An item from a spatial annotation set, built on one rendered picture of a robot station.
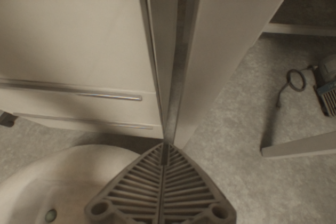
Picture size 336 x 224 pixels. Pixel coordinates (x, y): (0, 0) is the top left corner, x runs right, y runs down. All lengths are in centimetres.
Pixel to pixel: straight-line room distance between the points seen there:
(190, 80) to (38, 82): 26
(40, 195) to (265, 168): 90
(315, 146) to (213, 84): 52
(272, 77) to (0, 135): 169
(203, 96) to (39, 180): 47
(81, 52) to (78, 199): 42
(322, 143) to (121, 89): 60
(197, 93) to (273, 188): 76
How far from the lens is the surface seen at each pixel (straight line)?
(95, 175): 43
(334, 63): 126
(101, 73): 22
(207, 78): 17
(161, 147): 18
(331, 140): 62
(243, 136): 87
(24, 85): 36
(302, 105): 116
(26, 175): 53
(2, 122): 116
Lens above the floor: 74
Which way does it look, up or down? 67 degrees down
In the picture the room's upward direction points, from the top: 1 degrees counter-clockwise
